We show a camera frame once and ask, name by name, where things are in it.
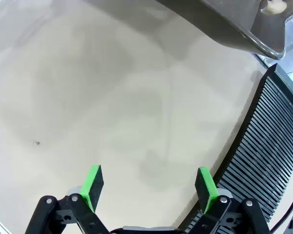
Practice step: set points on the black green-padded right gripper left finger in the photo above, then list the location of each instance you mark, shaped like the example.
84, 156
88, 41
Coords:
88, 190

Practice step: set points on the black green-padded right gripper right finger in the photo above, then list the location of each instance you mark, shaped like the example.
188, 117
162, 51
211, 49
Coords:
207, 190

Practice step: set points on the dark brown serving tray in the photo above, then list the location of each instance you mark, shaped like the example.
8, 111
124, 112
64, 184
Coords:
222, 19

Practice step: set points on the person's left hand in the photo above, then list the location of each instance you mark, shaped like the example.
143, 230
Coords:
273, 6

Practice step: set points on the black slotted PCB rack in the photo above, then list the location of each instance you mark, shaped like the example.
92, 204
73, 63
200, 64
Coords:
258, 146

